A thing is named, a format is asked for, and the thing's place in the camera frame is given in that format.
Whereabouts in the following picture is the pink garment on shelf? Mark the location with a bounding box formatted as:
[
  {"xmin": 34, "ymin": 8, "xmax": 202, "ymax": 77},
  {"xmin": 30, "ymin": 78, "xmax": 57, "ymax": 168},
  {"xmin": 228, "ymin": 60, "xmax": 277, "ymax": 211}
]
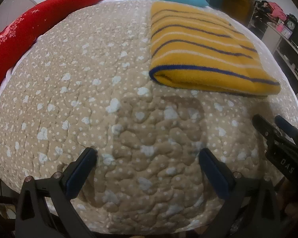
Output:
[{"xmin": 268, "ymin": 2, "xmax": 287, "ymax": 22}]

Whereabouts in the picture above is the cluttered storage shelf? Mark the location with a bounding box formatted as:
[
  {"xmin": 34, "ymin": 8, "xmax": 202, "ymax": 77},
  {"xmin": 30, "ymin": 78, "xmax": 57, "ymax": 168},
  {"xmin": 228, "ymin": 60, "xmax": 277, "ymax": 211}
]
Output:
[{"xmin": 247, "ymin": 1, "xmax": 298, "ymax": 95}]

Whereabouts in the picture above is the yellow striped knit sweater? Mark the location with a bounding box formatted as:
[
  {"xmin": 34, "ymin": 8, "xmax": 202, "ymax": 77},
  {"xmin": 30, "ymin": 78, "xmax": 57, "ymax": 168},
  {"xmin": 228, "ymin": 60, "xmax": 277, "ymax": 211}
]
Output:
[{"xmin": 149, "ymin": 1, "xmax": 281, "ymax": 96}]

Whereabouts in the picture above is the beige heart-pattern bedspread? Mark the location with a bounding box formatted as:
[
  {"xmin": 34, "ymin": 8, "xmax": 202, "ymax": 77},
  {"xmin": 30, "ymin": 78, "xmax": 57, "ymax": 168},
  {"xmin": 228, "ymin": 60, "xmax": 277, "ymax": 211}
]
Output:
[{"xmin": 0, "ymin": 8, "xmax": 298, "ymax": 234}]

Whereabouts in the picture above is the red embroidered quilt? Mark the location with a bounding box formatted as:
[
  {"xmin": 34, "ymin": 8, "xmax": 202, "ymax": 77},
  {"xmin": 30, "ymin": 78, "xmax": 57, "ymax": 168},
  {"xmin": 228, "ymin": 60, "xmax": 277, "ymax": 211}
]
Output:
[{"xmin": 0, "ymin": 0, "xmax": 116, "ymax": 100}]

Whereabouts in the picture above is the white round headboard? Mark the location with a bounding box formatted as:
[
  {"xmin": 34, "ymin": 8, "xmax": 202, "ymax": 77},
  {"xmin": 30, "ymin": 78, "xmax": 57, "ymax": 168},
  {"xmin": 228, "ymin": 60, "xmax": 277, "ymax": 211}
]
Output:
[{"xmin": 0, "ymin": 0, "xmax": 37, "ymax": 32}]

